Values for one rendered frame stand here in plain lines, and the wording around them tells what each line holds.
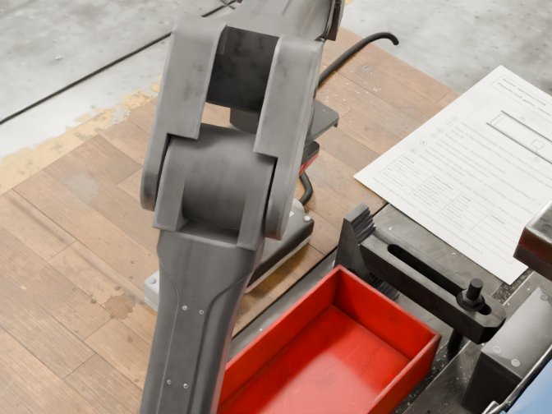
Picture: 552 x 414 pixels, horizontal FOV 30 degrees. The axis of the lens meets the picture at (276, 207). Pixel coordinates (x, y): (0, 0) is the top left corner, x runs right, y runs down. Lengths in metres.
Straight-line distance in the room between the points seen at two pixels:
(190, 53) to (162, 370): 0.20
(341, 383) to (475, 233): 0.25
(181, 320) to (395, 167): 0.56
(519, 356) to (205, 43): 0.43
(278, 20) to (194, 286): 0.18
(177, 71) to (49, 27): 2.20
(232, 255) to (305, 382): 0.34
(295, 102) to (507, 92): 0.71
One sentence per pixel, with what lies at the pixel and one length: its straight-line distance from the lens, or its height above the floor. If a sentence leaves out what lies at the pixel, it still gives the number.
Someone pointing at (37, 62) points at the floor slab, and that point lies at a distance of 2.72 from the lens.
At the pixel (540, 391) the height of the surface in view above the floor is 0.99.
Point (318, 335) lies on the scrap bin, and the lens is 0.99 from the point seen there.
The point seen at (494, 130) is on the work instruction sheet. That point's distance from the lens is 1.25.
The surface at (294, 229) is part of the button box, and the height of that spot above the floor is 0.93.
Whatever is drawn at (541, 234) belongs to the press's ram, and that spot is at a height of 1.14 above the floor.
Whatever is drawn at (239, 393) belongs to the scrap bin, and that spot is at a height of 0.90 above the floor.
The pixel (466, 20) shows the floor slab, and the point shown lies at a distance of 3.02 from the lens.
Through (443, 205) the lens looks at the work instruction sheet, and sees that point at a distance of 1.14.
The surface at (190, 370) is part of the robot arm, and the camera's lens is 0.66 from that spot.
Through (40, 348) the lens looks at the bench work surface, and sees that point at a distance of 0.99.
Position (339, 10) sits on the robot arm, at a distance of 0.85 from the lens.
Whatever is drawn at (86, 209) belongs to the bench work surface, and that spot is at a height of 0.90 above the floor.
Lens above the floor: 1.70
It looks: 46 degrees down
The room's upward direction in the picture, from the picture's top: 8 degrees clockwise
